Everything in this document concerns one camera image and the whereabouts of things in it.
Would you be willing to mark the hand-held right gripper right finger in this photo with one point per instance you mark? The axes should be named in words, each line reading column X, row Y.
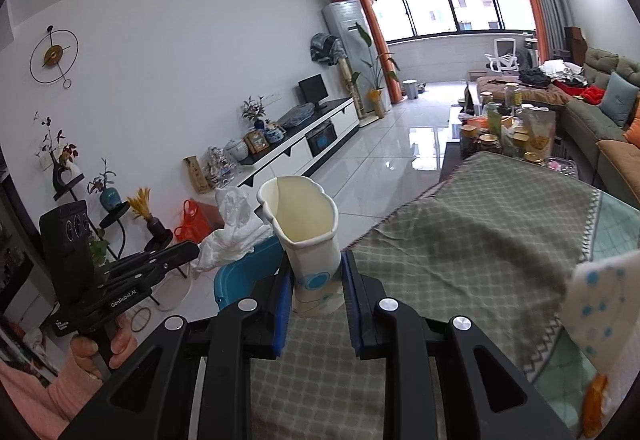
column 350, row 305

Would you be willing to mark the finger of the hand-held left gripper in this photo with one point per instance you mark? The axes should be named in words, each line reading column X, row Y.
column 140, row 277
column 172, row 254

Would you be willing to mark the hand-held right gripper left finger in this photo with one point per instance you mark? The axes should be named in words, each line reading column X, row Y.
column 282, row 315

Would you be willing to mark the white plastic bag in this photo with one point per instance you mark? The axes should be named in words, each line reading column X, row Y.
column 225, row 240

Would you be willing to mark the blue plastic trash bin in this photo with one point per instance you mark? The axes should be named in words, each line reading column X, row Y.
column 240, row 275

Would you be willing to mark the white paper cup blue print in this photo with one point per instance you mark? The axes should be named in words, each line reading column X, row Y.
column 305, row 230

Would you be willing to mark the person's left forearm pink sleeve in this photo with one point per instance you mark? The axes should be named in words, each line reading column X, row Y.
column 45, row 400

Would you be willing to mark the person's left hand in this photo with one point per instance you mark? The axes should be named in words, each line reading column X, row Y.
column 122, row 342

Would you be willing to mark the orange plastic bag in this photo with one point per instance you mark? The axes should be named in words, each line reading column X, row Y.
column 192, row 225

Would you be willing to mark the dark vase with wheat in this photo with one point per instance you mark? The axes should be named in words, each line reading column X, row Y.
column 152, row 222

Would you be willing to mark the brown hoop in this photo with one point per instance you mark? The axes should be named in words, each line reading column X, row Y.
column 133, row 320

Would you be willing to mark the dark shelf unit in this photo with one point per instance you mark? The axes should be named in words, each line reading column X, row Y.
column 20, row 270

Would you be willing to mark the black plant stand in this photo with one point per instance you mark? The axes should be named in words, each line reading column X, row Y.
column 117, row 220

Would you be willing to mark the teal vase with plant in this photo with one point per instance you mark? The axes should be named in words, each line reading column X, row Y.
column 109, row 197

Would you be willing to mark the brown paper gift bag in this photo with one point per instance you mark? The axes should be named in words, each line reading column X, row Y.
column 196, row 177

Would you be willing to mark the vase with red leaves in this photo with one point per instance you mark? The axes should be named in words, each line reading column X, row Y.
column 60, row 155

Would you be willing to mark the clear wrapped gift basket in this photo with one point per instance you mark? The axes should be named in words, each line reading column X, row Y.
column 220, row 168

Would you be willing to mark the checked grey blanket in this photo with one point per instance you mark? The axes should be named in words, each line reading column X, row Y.
column 450, row 240

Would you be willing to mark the white ceramic jar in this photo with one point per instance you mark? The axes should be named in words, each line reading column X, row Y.
column 236, row 151

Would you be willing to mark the white black TV cabinet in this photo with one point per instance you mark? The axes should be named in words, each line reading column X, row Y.
column 295, row 158

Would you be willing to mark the blue white porcelain jar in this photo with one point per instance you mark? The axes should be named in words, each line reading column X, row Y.
column 274, row 133

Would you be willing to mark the blue vase with flowers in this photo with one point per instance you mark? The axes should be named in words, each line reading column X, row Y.
column 255, row 113

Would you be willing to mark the black glass coffee table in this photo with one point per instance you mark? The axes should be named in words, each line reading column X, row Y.
column 452, row 155

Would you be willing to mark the blue patterned fabric bundle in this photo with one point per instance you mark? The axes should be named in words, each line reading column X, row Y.
column 295, row 115

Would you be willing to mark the tall plant in yellow pot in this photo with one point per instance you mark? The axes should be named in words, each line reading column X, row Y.
column 376, row 95

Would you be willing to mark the black monitor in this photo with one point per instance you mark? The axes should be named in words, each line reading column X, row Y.
column 313, row 89

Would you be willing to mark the white waste bin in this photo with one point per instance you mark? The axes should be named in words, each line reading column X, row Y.
column 411, row 89

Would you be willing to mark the cluster of jars and packets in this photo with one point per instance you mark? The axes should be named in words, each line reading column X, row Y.
column 505, row 125

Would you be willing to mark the dark draped clothes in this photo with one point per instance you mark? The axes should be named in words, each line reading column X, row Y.
column 327, row 49

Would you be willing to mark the white blue-dotted cloth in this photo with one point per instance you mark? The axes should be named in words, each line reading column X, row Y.
column 610, row 310

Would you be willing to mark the teal grid table cover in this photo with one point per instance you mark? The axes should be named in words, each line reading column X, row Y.
column 615, row 225

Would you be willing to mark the silver standing air conditioner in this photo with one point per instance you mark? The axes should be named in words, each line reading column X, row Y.
column 350, row 20

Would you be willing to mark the orange curtain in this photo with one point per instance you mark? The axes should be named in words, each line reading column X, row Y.
column 372, row 20
column 532, row 0

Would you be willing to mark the black clothes pile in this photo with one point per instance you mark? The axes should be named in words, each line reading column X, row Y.
column 532, row 76

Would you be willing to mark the white office chair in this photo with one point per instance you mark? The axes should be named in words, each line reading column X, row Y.
column 501, row 54

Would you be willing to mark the green sofa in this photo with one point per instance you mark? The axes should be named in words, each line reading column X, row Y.
column 590, row 120

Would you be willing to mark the black framed window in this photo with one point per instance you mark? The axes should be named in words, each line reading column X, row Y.
column 450, row 8

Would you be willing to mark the red cloth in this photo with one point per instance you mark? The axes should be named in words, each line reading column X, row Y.
column 592, row 94

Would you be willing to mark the orange cushion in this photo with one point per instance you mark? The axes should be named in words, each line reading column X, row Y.
column 634, row 131

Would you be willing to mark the blue cushion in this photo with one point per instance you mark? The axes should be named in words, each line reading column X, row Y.
column 619, row 98

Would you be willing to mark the brown wooden cabinet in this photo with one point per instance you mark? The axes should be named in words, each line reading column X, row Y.
column 575, row 43

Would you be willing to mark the grey curtain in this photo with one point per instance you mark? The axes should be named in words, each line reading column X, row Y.
column 555, row 5

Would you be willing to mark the gold picture frame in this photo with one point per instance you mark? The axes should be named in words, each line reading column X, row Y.
column 257, row 143

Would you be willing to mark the round black wall clock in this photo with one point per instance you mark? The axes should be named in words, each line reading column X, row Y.
column 52, row 54

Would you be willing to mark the beige scratching post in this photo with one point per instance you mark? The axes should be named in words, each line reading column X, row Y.
column 346, row 85

